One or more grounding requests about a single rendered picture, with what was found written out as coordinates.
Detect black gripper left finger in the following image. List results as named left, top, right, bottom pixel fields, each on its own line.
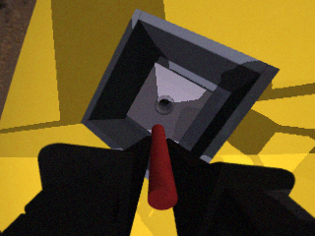
left=37, top=136, right=152, bottom=236

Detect dark red peg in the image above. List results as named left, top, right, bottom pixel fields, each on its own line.
left=148, top=124, right=178, bottom=210

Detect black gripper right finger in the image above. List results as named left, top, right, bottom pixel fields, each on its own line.
left=166, top=138, right=296, bottom=236

